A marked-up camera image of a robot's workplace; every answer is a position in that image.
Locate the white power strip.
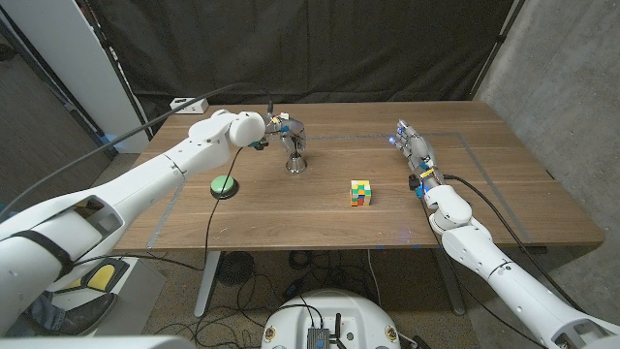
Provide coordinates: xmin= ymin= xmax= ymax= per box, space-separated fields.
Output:
xmin=169 ymin=96 xmax=210 ymax=115

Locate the black power adapter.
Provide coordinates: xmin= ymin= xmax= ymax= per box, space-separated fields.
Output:
xmin=283 ymin=279 xmax=305 ymax=300

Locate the grey table leg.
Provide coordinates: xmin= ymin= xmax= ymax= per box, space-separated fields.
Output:
xmin=432 ymin=246 xmax=467 ymax=316

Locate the grey electronics box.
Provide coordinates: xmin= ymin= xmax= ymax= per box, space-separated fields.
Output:
xmin=306 ymin=327 xmax=331 ymax=349

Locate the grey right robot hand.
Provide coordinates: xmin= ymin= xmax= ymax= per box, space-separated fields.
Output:
xmin=388 ymin=118 xmax=437 ymax=175

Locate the thin black left wrist cable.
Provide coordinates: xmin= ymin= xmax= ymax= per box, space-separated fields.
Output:
xmin=72 ymin=147 xmax=243 ymax=272

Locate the green push button black base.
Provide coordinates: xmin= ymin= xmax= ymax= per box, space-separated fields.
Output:
xmin=209 ymin=174 xmax=240 ymax=201

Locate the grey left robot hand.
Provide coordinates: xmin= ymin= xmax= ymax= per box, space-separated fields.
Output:
xmin=263 ymin=111 xmax=308 ymax=153

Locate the silver handbell with black handle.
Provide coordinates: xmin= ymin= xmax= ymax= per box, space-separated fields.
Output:
xmin=285 ymin=148 xmax=308 ymax=175

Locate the multicoloured puzzle cube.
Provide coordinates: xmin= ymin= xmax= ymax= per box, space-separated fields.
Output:
xmin=349 ymin=179 xmax=373 ymax=207

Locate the white floor platform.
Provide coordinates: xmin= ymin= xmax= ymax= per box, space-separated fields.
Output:
xmin=50 ymin=256 xmax=169 ymax=338

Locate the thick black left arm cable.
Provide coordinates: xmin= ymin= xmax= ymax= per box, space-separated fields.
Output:
xmin=0 ymin=81 xmax=275 ymax=217

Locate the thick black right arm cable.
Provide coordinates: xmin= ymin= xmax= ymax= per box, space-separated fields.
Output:
xmin=443 ymin=174 xmax=585 ymax=312

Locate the black backdrop stand pole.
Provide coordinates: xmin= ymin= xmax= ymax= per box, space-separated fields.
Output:
xmin=77 ymin=0 xmax=154 ymax=140
xmin=468 ymin=0 xmax=527 ymax=101

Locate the white table leg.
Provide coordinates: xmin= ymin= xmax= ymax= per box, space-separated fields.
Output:
xmin=194 ymin=250 xmax=223 ymax=319

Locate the black backdrop cloth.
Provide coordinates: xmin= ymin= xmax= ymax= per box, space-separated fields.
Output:
xmin=77 ymin=0 xmax=527 ymax=135

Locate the round black fan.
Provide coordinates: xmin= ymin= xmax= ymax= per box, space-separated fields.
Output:
xmin=216 ymin=250 xmax=256 ymax=287

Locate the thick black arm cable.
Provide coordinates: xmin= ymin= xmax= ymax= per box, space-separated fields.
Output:
xmin=0 ymin=81 xmax=275 ymax=217
xmin=443 ymin=174 xmax=585 ymax=312

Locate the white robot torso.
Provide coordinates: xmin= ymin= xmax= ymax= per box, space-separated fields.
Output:
xmin=261 ymin=289 xmax=402 ymax=349

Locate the white board panel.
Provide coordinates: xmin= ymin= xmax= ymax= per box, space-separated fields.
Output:
xmin=0 ymin=0 xmax=151 ymax=154

